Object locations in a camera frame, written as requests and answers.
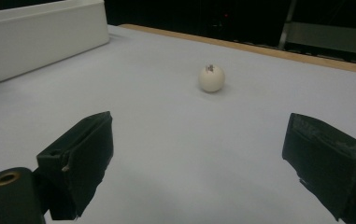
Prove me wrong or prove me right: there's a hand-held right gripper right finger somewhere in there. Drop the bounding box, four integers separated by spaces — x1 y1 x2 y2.
281 112 356 224

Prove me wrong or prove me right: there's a white table mat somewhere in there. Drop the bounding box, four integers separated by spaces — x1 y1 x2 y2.
0 24 356 224

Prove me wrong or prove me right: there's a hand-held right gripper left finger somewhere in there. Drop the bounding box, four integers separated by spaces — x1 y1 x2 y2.
32 110 115 221

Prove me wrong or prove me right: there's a white metal stand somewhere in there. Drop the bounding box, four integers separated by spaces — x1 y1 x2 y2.
278 0 356 58

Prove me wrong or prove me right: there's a white plastic container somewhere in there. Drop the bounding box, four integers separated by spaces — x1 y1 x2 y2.
0 0 110 84

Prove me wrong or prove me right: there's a white ball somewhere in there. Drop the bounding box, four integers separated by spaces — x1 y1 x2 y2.
197 63 226 93

